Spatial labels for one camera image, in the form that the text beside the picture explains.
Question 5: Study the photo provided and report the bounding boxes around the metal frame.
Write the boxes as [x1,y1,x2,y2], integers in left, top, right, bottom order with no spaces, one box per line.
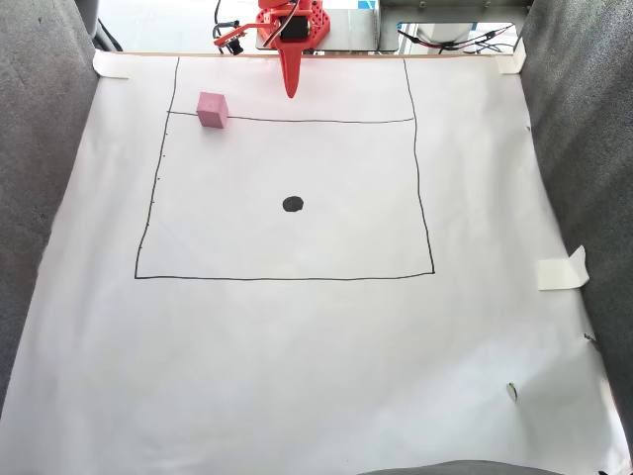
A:
[376,0,534,52]

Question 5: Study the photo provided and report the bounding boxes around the white folded tape piece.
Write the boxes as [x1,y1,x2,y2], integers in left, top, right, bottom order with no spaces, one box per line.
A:
[535,244,591,292]

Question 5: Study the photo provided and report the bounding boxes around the pink foam cube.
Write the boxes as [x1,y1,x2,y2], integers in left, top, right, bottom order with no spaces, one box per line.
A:
[196,91,230,130]

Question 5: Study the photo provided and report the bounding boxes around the white paper sheet with lines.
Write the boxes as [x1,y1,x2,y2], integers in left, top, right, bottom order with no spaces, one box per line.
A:
[0,52,632,475]

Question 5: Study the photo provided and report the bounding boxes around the red and black cables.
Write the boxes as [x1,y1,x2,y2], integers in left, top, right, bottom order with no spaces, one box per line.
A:
[397,23,516,53]

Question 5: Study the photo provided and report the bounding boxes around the black camera on orange bracket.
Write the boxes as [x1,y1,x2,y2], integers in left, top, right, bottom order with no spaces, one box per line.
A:
[213,20,259,56]

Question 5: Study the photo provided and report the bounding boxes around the grey felt panel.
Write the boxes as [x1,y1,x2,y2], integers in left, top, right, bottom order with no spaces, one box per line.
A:
[0,0,101,407]
[517,0,633,446]

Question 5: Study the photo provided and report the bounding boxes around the black camera cable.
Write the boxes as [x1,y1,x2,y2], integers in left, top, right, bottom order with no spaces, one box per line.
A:
[212,0,242,41]

